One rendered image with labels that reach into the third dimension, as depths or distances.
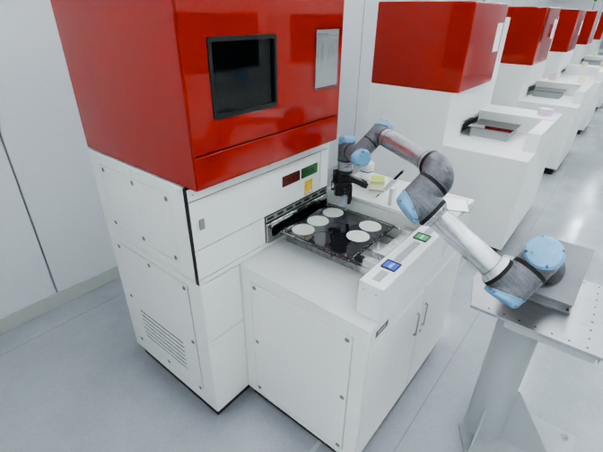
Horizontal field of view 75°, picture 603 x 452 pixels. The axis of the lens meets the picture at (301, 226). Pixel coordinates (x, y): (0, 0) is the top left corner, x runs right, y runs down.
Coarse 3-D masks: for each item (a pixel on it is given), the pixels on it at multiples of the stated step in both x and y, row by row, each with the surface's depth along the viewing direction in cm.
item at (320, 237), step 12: (324, 216) 185; (348, 216) 185; (360, 216) 185; (288, 228) 174; (324, 228) 175; (336, 228) 175; (348, 228) 175; (360, 228) 175; (384, 228) 175; (312, 240) 165; (324, 240) 165; (336, 240) 165; (348, 240) 166; (336, 252) 157; (348, 252) 157
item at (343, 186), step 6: (336, 174) 177; (342, 174) 177; (348, 174) 177; (336, 180) 181; (342, 180) 180; (336, 186) 178; (342, 186) 179; (348, 186) 180; (336, 192) 181; (342, 192) 181; (348, 192) 181
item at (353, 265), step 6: (288, 240) 179; (294, 240) 177; (300, 246) 176; (306, 246) 173; (318, 252) 170; (324, 252) 167; (330, 258) 166; (336, 258) 164; (342, 264) 163; (348, 264) 161; (354, 264) 159; (360, 264) 159; (354, 270) 160; (360, 270) 158
